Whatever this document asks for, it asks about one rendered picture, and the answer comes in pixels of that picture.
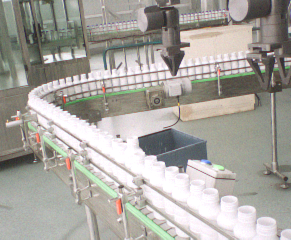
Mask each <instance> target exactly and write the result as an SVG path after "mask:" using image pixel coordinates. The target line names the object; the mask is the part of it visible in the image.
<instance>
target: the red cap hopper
mask: <svg viewBox="0 0 291 240"><path fill-rule="evenodd" d="M100 2H101V10H102V17H103V24H106V26H108V23H110V21H109V14H110V15H111V16H112V17H114V18H115V19H116V18H117V17H118V18H119V19H121V17H120V16H119V15H118V14H117V13H115V12H114V11H113V10H112V9H110V8H114V7H122V6H130V5H137V6H136V7H135V9H134V10H133V11H132V13H131V14H130V15H129V16H130V17H131V16H132V15H133V14H134V12H135V11H136V10H137V8H138V7H139V6H140V9H141V8H144V6H145V7H149V2H148V0H145V1H142V0H139V2H132V3H124V4H115V5H107V0H100ZM137 16H138V12H137V13H136V14H135V17H137ZM143 41H144V43H146V42H147V38H146V37H143ZM152 41H153V39H152V37H150V36H149V42H152ZM106 45H107V48H110V47H113V43H110V42H109V41H107V42H106ZM144 50H145V59H146V65H148V69H149V70H150V65H149V56H148V47H147V45H145V46H144ZM107 53H108V59H109V67H110V74H111V76H112V70H118V69H119V68H120V66H121V65H122V64H123V63H122V62H121V63H120V64H119V66H118V67H117V68H116V65H115V57H114V50H109V51H107ZM150 54H151V62H152V64H155V57H154V49H153V45H150Z"/></svg>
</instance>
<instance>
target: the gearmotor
mask: <svg viewBox="0 0 291 240"><path fill-rule="evenodd" d="M145 91H146V99H147V107H148V109H149V110H150V111H152V110H154V109H160V108H164V107H165V102H164V99H167V98H173V97H176V98H177V99H178V108H179V119H178V121H177V122H176V123H175V124H174V125H176V124H177V123H178V122H179V120H180V104H179V97H180V96H186V95H190V94H192V83H191V81H190V79H189V78H184V79H175V80H168V81H163V82H162V83H161V86H160V87H154V88H148V89H146V90H145ZM174 125H171V126H169V127H164V128H163V129H166V128H170V127H172V126H174Z"/></svg>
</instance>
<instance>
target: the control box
mask: <svg viewBox="0 0 291 240"><path fill-rule="evenodd" d="M214 166H215V165H214V164H212V163H211V164H206V163H202V162H201V161H198V160H189V161H188V166H187V169H186V173H187V174H188V175H189V178H190V183H191V182H192V181H194V180H203V181H205V185H206V189H216V190H218V193H219V196H221V197H226V196H232V193H233V189H234V184H235V179H236V175H237V174H236V173H234V172H231V171H229V170H227V169H225V168H224V169H218V168H214Z"/></svg>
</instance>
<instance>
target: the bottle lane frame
mask: <svg viewBox="0 0 291 240"><path fill-rule="evenodd" d="M34 136H35V139H36V142H37V137H36V135H34ZM43 140H44V145H45V151H46V156H47V159H51V158H53V157H54V154H53V151H54V152H55V155H56V157H55V158H54V159H52V160H49V162H48V165H49V167H53V166H55V160H56V161H57V166H56V167H53V168H51V171H52V172H53V173H54V174H55V175H56V176H57V177H58V178H59V179H60V180H61V181H62V182H63V183H64V184H65V185H66V186H67V187H68V188H69V189H70V186H69V178H71V179H73V177H72V171H71V169H68V168H67V164H66V161H65V160H64V161H60V160H59V159H60V158H63V157H67V154H66V153H65V152H64V151H63V150H61V149H60V148H59V147H58V146H56V145H55V144H54V143H53V142H52V141H51V140H49V139H48V138H47V137H45V136H44V135H43ZM37 143H38V142H37ZM37 149H38V154H37V153H36V152H35V153H36V156H37V157H38V158H39V159H40V160H41V161H43V153H42V148H41V143H40V142H39V143H38V144H37ZM74 164H75V169H76V175H77V181H78V187H79V189H83V188H86V187H87V186H88V183H87V179H88V180H89V184H90V187H88V189H86V190H83V191H81V194H80V195H81V199H82V200H83V199H86V198H88V197H89V194H88V190H90V191H91V196H92V197H91V198H89V199H88V200H86V201H83V203H84V204H85V205H86V206H87V207H88V208H89V209H90V210H91V211H92V212H93V213H94V214H95V215H96V216H97V217H98V218H99V219H100V220H101V221H102V222H103V223H104V224H105V225H106V226H107V227H108V228H109V229H110V230H111V231H112V232H113V233H114V234H115V235H116V236H117V237H118V238H119V239H120V240H125V229H124V222H123V215H122V213H121V214H118V212H117V206H116V204H115V203H112V204H108V200H111V199H113V198H116V197H117V193H116V192H115V191H114V190H112V189H111V188H110V187H109V186H107V185H106V184H105V183H103V182H102V181H101V180H100V179H98V178H97V176H94V175H93V173H91V172H90V171H89V170H87V168H85V167H83V166H82V165H80V164H79V163H78V162H77V161H74ZM70 168H71V166H70ZM70 190H71V189H70ZM126 207H127V215H128V222H129V229H130V236H131V238H132V239H136V238H138V237H140V236H142V235H143V234H142V230H141V228H142V226H144V227H145V229H146V237H143V238H142V239H140V240H143V239H145V240H176V239H175V237H172V236H170V235H169V234H168V233H167V231H164V230H163V229H162V228H161V227H160V225H157V224H156V223H154V222H153V220H151V219H149V218H148V217H147V215H144V214H143V213H141V210H138V209H136V208H135V206H134V205H131V204H129V202H128V203H126Z"/></svg>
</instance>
